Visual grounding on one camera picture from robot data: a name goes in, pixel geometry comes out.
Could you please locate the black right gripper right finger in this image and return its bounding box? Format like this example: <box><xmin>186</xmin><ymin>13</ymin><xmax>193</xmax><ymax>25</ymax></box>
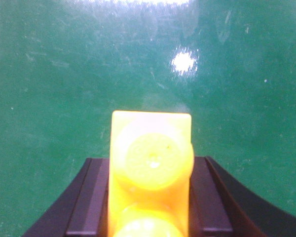
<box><xmin>189</xmin><ymin>157</ymin><xmax>296</xmax><ymax>237</ymax></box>

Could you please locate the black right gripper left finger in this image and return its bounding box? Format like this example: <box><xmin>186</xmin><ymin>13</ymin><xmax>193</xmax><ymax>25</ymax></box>
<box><xmin>23</xmin><ymin>158</ymin><xmax>109</xmax><ymax>237</ymax></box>

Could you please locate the yellow studded block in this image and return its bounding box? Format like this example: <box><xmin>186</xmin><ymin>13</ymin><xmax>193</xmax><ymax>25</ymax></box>
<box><xmin>108</xmin><ymin>111</ymin><xmax>194</xmax><ymax>237</ymax></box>

